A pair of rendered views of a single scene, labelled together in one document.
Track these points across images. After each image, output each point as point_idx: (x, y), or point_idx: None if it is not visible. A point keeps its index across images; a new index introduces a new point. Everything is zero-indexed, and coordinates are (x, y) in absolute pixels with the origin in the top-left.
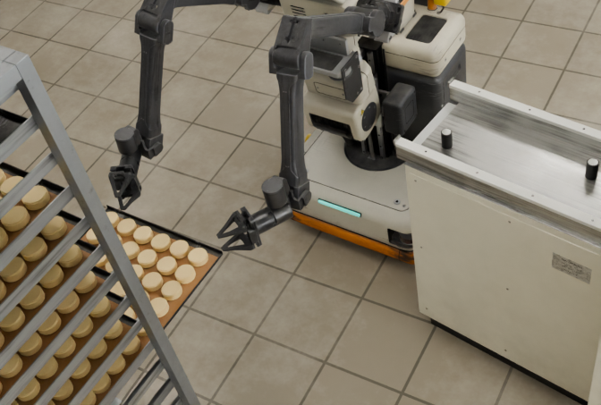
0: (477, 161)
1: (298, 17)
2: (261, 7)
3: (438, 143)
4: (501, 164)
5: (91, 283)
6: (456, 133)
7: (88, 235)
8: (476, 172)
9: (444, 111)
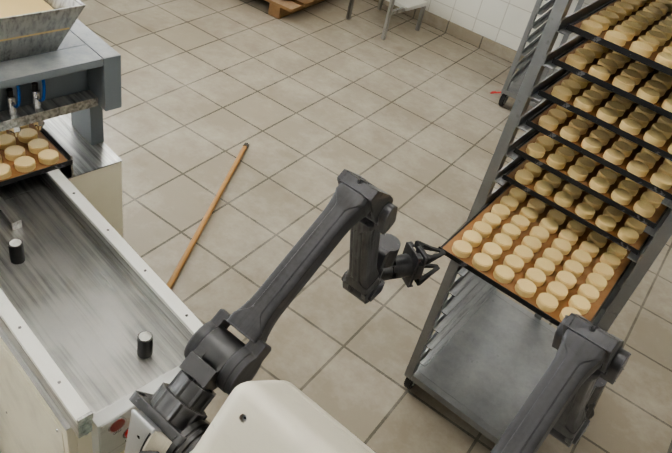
0: (123, 318)
1: (357, 179)
2: None
3: (153, 359)
4: (99, 305)
5: (541, 116)
6: (121, 366)
7: (587, 301)
8: (145, 271)
9: (114, 411)
